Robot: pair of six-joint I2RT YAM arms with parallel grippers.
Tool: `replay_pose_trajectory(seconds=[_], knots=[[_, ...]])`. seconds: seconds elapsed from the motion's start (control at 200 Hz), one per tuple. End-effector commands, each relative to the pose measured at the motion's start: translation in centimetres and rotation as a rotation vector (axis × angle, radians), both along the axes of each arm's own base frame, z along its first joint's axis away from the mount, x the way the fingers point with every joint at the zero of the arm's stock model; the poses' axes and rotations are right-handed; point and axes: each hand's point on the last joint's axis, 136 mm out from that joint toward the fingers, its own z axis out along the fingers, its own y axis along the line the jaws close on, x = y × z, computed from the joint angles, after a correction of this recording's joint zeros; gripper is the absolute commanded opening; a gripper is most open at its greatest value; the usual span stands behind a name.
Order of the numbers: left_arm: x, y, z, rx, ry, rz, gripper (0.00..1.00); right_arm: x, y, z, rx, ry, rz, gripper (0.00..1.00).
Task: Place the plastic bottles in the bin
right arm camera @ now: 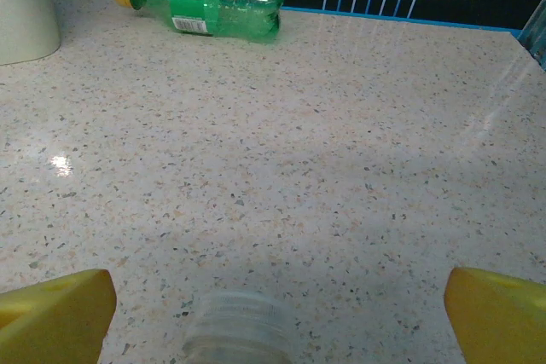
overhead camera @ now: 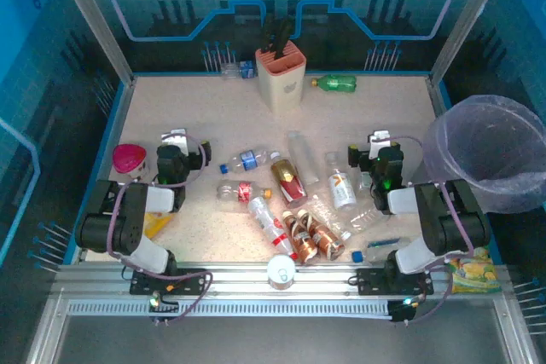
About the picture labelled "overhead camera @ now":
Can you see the small clear bottle green label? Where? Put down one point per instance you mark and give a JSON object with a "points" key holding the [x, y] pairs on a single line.
{"points": [[365, 180]]}

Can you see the clear bottle blue cap blue label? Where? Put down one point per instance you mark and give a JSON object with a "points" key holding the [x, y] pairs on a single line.
{"points": [[247, 160]]}

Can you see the clear bottle red label yellow cap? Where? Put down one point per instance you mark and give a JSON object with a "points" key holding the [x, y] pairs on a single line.
{"points": [[243, 191]]}

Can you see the red gold bottle white cap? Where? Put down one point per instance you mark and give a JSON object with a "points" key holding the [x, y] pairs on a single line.
{"points": [[290, 180]]}

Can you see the green plastic bottle yellow cap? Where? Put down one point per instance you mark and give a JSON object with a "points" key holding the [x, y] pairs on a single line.
{"points": [[337, 84]]}

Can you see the brown coffee bottle cream cap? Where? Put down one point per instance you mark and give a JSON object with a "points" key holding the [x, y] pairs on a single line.
{"points": [[324, 239], [302, 244]]}

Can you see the small clear bottle blue label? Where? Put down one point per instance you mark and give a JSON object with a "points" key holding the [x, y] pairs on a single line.
{"points": [[241, 70]]}

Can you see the clear bottle red white label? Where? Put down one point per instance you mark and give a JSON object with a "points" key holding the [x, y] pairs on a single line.
{"points": [[271, 225]]}

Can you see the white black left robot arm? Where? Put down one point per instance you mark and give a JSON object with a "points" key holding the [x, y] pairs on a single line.
{"points": [[128, 215]]}

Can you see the trash bin with clear bag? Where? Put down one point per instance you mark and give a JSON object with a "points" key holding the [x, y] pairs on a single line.
{"points": [[490, 146]]}

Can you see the clear bottle white orange label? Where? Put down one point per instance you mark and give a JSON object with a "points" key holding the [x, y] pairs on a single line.
{"points": [[341, 189]]}

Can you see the white cup pink lid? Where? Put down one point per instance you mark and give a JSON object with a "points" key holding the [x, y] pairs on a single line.
{"points": [[128, 157]]}

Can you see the crushed clear plastic bottle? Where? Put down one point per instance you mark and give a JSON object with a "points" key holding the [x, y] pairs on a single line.
{"points": [[322, 212]]}

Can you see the beige knife block pink top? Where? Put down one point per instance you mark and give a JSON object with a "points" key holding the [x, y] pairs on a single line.
{"points": [[279, 87]]}

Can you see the yellow green corn snack bag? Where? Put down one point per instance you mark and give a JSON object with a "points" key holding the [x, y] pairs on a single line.
{"points": [[473, 274]]}

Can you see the silver tin can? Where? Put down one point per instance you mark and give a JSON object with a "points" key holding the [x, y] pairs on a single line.
{"points": [[281, 272]]}

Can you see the small black control board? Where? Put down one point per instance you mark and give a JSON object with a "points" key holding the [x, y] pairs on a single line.
{"points": [[166, 308], [401, 310]]}

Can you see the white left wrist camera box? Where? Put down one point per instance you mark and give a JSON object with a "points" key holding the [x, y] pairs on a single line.
{"points": [[177, 142]]}

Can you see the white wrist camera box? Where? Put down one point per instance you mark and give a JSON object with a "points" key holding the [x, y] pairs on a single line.
{"points": [[379, 142], [177, 142]]}

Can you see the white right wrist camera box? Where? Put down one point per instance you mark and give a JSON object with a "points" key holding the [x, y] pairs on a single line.
{"points": [[379, 142]]}

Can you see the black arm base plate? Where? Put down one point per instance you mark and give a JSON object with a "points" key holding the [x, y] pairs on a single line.
{"points": [[187, 281], [371, 281]]}

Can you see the aluminium mounting rail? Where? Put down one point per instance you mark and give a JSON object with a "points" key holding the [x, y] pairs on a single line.
{"points": [[239, 283]]}

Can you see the aluminium frame post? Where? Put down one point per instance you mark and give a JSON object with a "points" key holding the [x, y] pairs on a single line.
{"points": [[468, 19], [96, 19]]}

